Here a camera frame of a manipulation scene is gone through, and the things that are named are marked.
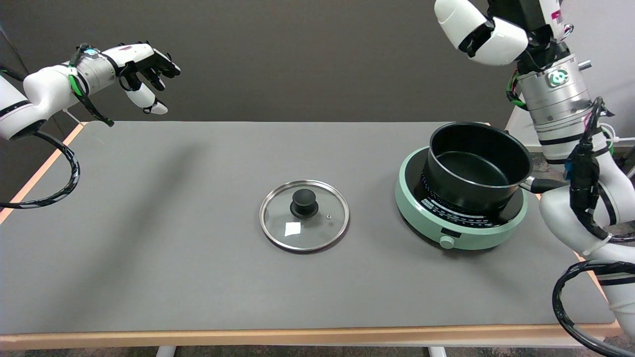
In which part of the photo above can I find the black wrapped right arm cable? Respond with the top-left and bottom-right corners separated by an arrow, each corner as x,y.
552,97 -> 635,357

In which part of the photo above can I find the glass lid with black knob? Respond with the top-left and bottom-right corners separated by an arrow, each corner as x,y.
259,179 -> 350,252

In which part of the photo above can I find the grey table mat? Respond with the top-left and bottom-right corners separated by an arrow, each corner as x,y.
0,121 -> 617,335

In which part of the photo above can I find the green round induction cooker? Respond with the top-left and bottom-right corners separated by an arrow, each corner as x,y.
395,146 -> 529,250

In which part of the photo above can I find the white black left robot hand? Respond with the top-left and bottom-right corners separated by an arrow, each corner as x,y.
102,41 -> 182,116

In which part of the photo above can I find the black wrapped left arm cable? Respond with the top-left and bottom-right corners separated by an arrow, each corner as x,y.
0,130 -> 81,209

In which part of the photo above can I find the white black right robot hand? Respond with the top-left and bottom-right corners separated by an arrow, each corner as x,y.
434,0 -> 574,73

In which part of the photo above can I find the black wrapped arm cable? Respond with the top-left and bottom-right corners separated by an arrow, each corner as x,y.
0,130 -> 81,209
552,97 -> 635,357

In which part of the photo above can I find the black pot with long handle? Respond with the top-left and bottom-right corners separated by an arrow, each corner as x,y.
422,122 -> 569,215

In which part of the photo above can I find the black green left wrist cable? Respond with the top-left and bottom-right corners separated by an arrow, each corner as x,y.
68,44 -> 115,127

